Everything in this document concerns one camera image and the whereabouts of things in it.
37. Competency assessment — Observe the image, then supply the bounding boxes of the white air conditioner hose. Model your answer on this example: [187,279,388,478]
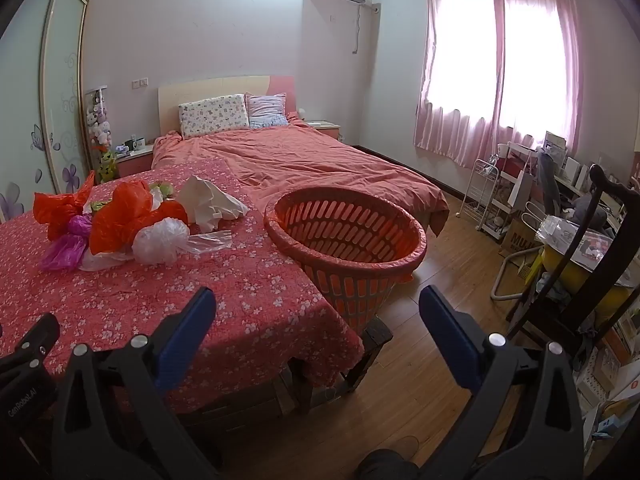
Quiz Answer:
[352,2,382,54]

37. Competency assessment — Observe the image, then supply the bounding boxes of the flower pattern wardrobe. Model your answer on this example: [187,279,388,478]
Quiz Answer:
[0,0,93,221]

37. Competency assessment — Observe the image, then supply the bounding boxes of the pink and white nightstand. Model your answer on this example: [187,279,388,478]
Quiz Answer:
[115,145,155,178]
[303,120,342,140]

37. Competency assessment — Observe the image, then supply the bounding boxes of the white translucent plastic bag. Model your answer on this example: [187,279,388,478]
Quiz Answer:
[131,218,191,266]

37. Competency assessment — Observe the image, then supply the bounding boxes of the red floral tablecloth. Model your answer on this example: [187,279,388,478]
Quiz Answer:
[0,156,365,413]

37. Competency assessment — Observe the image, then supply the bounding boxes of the white metal tube stand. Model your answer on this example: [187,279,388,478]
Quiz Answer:
[490,250,531,303]

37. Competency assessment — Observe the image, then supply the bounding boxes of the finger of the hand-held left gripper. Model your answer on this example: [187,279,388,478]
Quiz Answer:
[0,312,62,368]

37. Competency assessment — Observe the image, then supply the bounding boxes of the white paper bag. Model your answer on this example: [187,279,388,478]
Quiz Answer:
[507,152,533,208]

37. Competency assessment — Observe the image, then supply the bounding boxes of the white wire cart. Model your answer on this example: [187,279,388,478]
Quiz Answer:
[460,159,501,233]

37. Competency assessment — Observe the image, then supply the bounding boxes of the white shelf trolley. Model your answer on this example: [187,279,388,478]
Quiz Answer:
[490,142,546,241]

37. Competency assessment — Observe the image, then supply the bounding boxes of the orange duvet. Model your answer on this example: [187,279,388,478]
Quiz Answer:
[151,119,450,237]

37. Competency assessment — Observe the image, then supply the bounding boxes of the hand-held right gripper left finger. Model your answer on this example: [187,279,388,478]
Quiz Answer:
[50,286,223,480]

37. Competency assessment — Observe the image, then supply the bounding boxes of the hanging plush toys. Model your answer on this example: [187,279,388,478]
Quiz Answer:
[85,89,113,153]

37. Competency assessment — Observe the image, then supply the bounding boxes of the olive green plastic bag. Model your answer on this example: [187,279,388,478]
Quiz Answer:
[150,182,176,206]

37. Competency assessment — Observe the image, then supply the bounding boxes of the grey office chair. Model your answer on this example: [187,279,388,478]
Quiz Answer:
[537,152,608,233]

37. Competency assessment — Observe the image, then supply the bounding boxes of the orange plastic laundry basket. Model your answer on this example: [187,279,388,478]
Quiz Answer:
[263,187,428,337]

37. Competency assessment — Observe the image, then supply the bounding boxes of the dark wooden table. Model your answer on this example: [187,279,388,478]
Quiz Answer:
[192,317,393,428]

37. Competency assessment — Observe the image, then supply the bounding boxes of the yellow tub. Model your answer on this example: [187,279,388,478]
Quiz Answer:
[537,245,640,311]

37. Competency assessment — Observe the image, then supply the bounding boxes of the pale plastic bag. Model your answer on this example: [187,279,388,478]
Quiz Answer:
[176,175,250,227]

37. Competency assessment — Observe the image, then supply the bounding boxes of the clear plastic bag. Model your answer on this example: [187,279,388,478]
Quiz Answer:
[185,231,234,257]

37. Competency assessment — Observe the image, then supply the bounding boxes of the striped pink pillow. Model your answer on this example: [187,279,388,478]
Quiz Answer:
[244,92,290,129]

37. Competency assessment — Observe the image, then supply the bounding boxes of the floral print pillow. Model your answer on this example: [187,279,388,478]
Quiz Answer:
[178,93,250,140]

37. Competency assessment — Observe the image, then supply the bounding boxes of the orange plastic bag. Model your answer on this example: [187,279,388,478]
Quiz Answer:
[33,170,97,241]
[89,181,190,256]

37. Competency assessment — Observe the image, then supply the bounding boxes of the green plush toy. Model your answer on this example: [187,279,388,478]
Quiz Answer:
[97,147,119,183]

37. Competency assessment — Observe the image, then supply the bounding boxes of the plastic wrapped package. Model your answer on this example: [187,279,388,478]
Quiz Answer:
[540,215,621,261]

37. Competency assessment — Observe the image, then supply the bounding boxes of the dark wooden chair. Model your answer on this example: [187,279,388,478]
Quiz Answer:
[505,164,640,361]

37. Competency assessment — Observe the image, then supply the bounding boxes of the magenta plastic bag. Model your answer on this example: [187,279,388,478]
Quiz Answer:
[40,215,93,272]

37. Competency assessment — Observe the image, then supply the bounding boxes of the beige and pink headboard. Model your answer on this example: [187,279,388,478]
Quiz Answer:
[158,76,296,136]

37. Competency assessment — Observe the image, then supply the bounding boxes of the pink curtain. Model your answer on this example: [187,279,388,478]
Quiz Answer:
[492,0,583,158]
[414,0,503,170]

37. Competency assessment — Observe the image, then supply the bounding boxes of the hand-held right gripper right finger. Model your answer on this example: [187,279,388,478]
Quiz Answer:
[418,285,586,480]

